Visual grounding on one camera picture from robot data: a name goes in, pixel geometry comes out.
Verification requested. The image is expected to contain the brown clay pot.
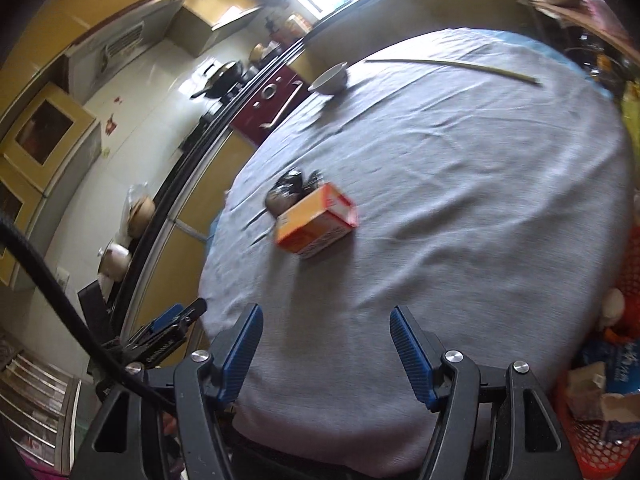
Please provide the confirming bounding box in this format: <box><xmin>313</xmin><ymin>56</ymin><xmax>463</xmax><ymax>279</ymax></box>
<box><xmin>127</xmin><ymin>195</ymin><xmax>157</xmax><ymax>238</ymax></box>

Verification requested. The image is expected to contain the blue under cloth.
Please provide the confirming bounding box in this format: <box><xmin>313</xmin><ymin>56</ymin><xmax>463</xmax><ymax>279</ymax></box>
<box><xmin>500</xmin><ymin>30</ymin><xmax>618</xmax><ymax>103</ymax></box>

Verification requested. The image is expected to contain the white range hood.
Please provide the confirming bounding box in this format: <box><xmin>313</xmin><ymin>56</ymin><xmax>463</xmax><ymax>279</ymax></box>
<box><xmin>65</xmin><ymin>20</ymin><xmax>151</xmax><ymax>92</ymax></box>

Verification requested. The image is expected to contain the blue white carton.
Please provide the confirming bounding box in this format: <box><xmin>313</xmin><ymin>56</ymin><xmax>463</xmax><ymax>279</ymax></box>
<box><xmin>575</xmin><ymin>337</ymin><xmax>640</xmax><ymax>396</ymax></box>

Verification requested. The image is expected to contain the yellow glass door cabinet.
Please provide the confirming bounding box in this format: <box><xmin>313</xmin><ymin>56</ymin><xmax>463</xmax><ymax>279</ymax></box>
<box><xmin>0</xmin><ymin>82</ymin><xmax>99</xmax><ymax>197</ymax></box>

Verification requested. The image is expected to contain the orange cardboard box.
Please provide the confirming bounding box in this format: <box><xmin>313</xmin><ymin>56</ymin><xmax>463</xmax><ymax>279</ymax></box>
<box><xmin>274</xmin><ymin>182</ymin><xmax>359</xmax><ymax>260</ymax></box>

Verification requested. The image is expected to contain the yellow wall cabinet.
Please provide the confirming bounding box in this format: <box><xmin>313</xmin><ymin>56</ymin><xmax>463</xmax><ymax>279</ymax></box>
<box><xmin>167</xmin><ymin>0</ymin><xmax>264</xmax><ymax>58</ymax></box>

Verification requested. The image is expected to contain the grey tablecloth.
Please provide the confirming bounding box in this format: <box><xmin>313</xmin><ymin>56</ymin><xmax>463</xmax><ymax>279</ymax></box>
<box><xmin>197</xmin><ymin>27</ymin><xmax>636</xmax><ymax>476</ymax></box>

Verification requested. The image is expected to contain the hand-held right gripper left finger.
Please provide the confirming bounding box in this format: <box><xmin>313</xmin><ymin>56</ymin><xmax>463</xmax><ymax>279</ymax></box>
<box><xmin>70</xmin><ymin>304</ymin><xmax>264</xmax><ymax>480</ymax></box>

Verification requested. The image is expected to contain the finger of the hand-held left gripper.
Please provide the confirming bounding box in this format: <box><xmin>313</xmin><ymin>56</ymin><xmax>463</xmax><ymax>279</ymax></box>
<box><xmin>134</xmin><ymin>326</ymin><xmax>189</xmax><ymax>367</ymax></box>
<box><xmin>130</xmin><ymin>298</ymin><xmax>208</xmax><ymax>344</ymax></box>

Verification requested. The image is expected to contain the yellow plastic bag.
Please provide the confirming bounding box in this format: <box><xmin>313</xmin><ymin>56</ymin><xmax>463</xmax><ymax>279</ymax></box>
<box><xmin>620</xmin><ymin>80</ymin><xmax>640</xmax><ymax>127</ymax></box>

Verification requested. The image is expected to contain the glass front cabinet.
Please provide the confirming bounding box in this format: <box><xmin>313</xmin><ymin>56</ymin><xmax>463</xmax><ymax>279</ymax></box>
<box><xmin>0</xmin><ymin>330</ymin><xmax>82</xmax><ymax>477</ymax></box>

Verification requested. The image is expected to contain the white round lump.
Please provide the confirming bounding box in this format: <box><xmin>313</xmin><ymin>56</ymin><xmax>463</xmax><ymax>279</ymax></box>
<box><xmin>601</xmin><ymin>289</ymin><xmax>627</xmax><ymax>331</ymax></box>

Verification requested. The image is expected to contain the red plastic basket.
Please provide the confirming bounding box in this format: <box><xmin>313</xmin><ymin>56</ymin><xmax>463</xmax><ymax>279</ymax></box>
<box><xmin>550</xmin><ymin>230</ymin><xmax>640</xmax><ymax>480</ymax></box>

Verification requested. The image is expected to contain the wooden chopstick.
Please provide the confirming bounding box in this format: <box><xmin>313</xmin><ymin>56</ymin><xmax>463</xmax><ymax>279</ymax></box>
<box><xmin>364</xmin><ymin>58</ymin><xmax>543</xmax><ymax>86</ymax></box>

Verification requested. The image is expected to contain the group of condiment bottles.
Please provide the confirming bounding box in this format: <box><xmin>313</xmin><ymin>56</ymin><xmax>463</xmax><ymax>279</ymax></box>
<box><xmin>250</xmin><ymin>10</ymin><xmax>314</xmax><ymax>61</ymax></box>

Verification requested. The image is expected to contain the torn cardboard box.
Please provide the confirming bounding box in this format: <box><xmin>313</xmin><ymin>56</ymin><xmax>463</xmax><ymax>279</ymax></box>
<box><xmin>565</xmin><ymin>360</ymin><xmax>640</xmax><ymax>443</ymax></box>

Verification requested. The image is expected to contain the white pot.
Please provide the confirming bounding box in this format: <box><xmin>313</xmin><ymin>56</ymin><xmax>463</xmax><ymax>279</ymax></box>
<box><xmin>97</xmin><ymin>242</ymin><xmax>132</xmax><ymax>282</ymax></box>

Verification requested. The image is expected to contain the white bowl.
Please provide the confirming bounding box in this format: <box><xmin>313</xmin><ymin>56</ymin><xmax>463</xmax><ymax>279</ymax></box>
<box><xmin>307</xmin><ymin>61</ymin><xmax>349</xmax><ymax>96</ymax></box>

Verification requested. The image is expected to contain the black cable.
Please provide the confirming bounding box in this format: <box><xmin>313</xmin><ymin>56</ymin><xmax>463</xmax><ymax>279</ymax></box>
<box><xmin>0</xmin><ymin>220</ymin><xmax>176</xmax><ymax>411</ymax></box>

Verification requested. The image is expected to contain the black wok on stove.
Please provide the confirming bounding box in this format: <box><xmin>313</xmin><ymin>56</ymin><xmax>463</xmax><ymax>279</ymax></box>
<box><xmin>190</xmin><ymin>60</ymin><xmax>246</xmax><ymax>101</ymax></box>

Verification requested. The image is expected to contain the maroon cabinet appliance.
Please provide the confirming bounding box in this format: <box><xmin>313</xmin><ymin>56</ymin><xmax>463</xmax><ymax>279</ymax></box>
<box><xmin>227</xmin><ymin>62</ymin><xmax>313</xmax><ymax>148</ymax></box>

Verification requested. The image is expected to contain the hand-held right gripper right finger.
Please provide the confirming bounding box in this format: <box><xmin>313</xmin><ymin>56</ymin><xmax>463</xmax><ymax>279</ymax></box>
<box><xmin>389</xmin><ymin>306</ymin><xmax>583</xmax><ymax>480</ymax></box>

